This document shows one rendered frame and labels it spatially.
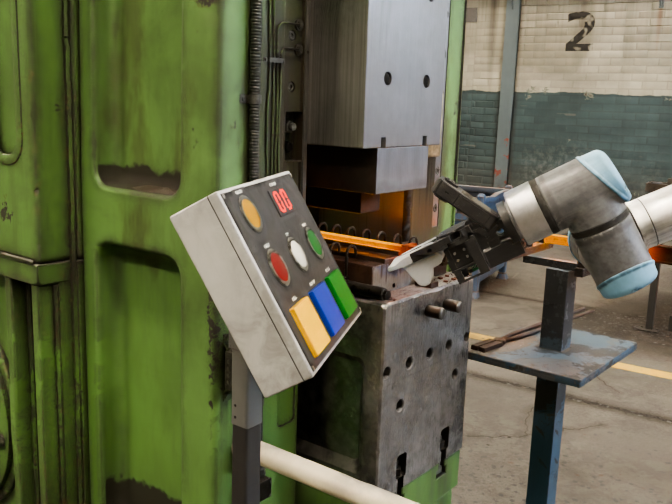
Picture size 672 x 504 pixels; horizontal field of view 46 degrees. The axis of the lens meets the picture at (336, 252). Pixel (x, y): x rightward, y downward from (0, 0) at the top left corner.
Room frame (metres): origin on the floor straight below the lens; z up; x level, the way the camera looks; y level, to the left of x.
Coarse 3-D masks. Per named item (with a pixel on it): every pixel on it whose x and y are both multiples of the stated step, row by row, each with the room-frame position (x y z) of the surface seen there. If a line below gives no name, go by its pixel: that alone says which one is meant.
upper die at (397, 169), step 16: (320, 160) 1.70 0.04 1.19; (336, 160) 1.68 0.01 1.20; (352, 160) 1.65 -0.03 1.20; (368, 160) 1.63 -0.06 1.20; (384, 160) 1.63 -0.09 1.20; (400, 160) 1.68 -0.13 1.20; (416, 160) 1.73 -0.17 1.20; (320, 176) 1.70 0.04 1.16; (336, 176) 1.68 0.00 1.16; (352, 176) 1.65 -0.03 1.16; (368, 176) 1.62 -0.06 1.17; (384, 176) 1.64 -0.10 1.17; (400, 176) 1.68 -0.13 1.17; (416, 176) 1.73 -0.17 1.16; (368, 192) 1.62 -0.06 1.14; (384, 192) 1.64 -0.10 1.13
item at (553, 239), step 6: (546, 240) 2.11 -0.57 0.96; (552, 240) 2.10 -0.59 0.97; (558, 240) 2.09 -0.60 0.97; (564, 240) 2.08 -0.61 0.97; (654, 246) 1.94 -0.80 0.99; (660, 246) 1.93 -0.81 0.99; (666, 246) 1.93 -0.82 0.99; (654, 252) 1.94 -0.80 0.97; (660, 252) 1.94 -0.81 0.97; (666, 252) 1.93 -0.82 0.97; (654, 258) 1.94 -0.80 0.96; (660, 258) 1.93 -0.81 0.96; (666, 258) 1.93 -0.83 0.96
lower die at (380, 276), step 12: (336, 240) 1.80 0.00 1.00; (336, 252) 1.73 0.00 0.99; (348, 252) 1.71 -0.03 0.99; (360, 252) 1.71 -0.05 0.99; (372, 252) 1.72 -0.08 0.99; (384, 252) 1.71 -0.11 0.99; (396, 252) 1.69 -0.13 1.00; (348, 264) 1.65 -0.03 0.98; (360, 264) 1.63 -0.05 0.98; (372, 264) 1.64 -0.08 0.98; (384, 264) 1.65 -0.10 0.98; (348, 276) 1.65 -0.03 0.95; (360, 276) 1.63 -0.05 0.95; (372, 276) 1.61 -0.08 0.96; (384, 276) 1.65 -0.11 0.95; (396, 276) 1.69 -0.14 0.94; (408, 276) 1.73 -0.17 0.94; (396, 288) 1.69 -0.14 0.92
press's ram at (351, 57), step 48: (336, 0) 1.62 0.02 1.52; (384, 0) 1.61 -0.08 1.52; (432, 0) 1.76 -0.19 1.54; (336, 48) 1.62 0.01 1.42; (384, 48) 1.62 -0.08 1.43; (432, 48) 1.76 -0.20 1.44; (336, 96) 1.62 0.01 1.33; (384, 96) 1.63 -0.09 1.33; (432, 96) 1.77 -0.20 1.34; (336, 144) 1.61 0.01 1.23; (384, 144) 1.64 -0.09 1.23; (432, 144) 1.78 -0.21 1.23
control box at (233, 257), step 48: (240, 192) 1.10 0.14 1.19; (288, 192) 1.29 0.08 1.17; (192, 240) 1.04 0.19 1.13; (240, 240) 1.02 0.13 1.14; (288, 240) 1.17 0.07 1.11; (240, 288) 1.02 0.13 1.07; (288, 288) 1.08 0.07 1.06; (240, 336) 1.02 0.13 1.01; (288, 336) 1.01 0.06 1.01; (336, 336) 1.15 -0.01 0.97; (288, 384) 1.00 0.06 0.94
